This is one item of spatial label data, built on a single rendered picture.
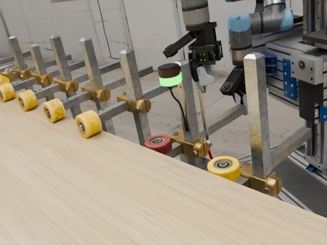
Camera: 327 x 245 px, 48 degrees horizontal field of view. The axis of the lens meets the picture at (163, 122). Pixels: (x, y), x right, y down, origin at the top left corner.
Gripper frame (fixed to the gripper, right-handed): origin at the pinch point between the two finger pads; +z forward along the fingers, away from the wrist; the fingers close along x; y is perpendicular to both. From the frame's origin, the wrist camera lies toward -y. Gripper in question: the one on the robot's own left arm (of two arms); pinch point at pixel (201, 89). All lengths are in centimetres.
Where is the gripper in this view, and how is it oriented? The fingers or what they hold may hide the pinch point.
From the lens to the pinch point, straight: 116.3
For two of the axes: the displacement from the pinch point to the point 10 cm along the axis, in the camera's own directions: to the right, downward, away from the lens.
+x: 4.4, -4.3, 7.8
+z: 1.9, 9.0, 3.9
